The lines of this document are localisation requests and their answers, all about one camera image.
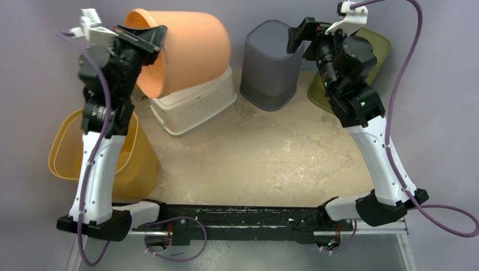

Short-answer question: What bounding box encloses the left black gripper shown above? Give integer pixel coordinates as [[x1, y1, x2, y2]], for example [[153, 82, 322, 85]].
[[108, 24, 166, 100]]

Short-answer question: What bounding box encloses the orange plastic basin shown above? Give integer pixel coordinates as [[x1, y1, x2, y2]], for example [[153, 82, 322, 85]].
[[124, 8, 232, 98]]

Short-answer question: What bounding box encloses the grey plastic basket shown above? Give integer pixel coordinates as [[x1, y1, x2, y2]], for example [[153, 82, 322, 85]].
[[239, 20, 304, 111]]

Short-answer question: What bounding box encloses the green plastic basket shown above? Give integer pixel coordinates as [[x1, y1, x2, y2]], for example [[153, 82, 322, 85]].
[[307, 28, 392, 115]]

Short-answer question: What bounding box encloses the white plastic basket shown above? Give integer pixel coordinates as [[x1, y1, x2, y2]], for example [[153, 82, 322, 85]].
[[149, 67, 237, 137]]

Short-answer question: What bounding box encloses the yellow plastic basket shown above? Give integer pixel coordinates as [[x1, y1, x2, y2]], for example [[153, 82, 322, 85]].
[[47, 109, 160, 204]]

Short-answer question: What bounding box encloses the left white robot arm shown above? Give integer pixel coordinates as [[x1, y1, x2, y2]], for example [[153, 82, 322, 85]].
[[56, 25, 168, 242]]

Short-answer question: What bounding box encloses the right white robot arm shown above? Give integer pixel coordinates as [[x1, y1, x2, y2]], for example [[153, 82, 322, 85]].
[[286, 17, 429, 230]]

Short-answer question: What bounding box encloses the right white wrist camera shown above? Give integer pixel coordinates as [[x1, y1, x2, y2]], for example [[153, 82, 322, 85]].
[[325, 1, 368, 36]]

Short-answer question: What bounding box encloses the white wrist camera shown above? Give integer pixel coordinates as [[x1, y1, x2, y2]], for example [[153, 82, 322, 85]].
[[325, 1, 368, 36], [67, 8, 117, 47]]

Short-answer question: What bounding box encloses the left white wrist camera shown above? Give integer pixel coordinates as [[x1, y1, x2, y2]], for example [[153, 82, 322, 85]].
[[67, 8, 117, 47]]

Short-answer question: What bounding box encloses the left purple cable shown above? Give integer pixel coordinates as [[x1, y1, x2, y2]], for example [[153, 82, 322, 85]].
[[55, 31, 208, 267]]

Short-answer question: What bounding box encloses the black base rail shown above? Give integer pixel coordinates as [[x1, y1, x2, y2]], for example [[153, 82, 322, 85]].
[[134, 204, 354, 246]]

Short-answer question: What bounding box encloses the aluminium frame rail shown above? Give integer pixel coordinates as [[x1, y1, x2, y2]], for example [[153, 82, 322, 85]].
[[67, 201, 407, 270]]

